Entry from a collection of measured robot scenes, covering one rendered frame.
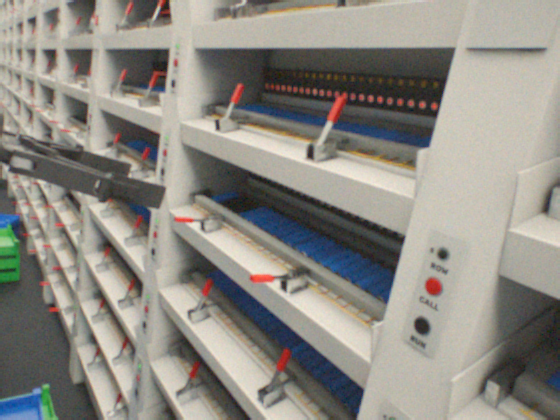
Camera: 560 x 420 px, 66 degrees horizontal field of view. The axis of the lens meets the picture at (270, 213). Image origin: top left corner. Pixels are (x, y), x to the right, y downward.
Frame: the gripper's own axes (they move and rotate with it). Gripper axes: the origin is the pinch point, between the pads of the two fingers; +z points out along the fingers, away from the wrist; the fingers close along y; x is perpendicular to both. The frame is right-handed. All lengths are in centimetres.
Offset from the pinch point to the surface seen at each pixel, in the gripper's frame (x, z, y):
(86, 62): 23, 25, -170
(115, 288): -45, 31, -69
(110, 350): -65, 34, -65
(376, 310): -4.1, 24.5, 25.7
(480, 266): 6.4, 17.4, 38.6
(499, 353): -1.4, 25.6, 40.0
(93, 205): -27, 26, -98
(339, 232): 1.4, 34.7, 6.3
